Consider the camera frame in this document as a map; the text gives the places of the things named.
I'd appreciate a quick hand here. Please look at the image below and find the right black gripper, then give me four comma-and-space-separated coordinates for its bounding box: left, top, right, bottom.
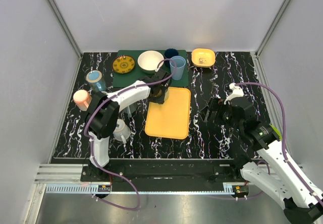
198, 96, 243, 132

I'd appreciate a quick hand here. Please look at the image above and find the sage green mug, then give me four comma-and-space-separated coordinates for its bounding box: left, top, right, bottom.
149, 86, 169, 104

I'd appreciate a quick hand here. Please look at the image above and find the grey faceted mug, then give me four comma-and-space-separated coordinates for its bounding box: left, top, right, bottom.
124, 103, 137, 118

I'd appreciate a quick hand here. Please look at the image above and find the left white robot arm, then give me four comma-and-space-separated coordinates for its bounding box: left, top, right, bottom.
84, 69, 172, 182

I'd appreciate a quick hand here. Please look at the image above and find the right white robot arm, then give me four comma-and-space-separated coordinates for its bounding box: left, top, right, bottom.
200, 97, 322, 223

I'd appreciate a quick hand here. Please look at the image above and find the white grey mug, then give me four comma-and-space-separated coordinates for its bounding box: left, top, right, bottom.
113, 119, 131, 144

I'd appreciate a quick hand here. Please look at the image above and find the blue mug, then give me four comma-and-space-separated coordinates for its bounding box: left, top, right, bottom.
86, 70, 106, 92

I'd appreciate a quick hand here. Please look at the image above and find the pink mug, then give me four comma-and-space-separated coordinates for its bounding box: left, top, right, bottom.
73, 89, 92, 111

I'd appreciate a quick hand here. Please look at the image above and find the white bowl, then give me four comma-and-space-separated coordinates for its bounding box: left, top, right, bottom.
137, 50, 164, 74

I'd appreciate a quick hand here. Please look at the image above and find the orange plastic tray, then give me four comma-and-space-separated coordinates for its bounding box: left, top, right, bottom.
145, 87, 191, 140

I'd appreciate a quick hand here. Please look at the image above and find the light blue plastic cup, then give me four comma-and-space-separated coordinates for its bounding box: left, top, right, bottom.
170, 55, 186, 81

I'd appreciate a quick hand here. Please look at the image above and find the dark green mat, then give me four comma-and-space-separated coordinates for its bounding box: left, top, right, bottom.
113, 50, 189, 88

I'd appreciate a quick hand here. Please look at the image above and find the dark blue cup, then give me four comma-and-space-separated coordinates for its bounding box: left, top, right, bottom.
164, 48, 179, 59

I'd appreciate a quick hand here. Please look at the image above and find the yellow patterned plate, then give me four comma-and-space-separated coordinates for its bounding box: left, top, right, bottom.
112, 55, 135, 74

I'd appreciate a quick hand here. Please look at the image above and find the yellow square bowl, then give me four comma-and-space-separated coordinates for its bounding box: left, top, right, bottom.
191, 48, 216, 68

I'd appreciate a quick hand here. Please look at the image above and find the lime green plate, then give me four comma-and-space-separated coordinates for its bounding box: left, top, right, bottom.
271, 125, 282, 140

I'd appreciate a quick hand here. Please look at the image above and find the right aluminium frame post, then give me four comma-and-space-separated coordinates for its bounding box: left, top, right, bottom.
255, 0, 303, 55

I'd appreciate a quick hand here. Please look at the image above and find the aluminium frame post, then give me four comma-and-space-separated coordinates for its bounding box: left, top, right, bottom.
46, 0, 83, 58
255, 0, 303, 55

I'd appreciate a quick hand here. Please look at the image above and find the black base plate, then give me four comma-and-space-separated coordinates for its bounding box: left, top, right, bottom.
80, 159, 245, 193

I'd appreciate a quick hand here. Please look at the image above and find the left aluminium frame post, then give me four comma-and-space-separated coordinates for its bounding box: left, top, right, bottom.
46, 0, 83, 58

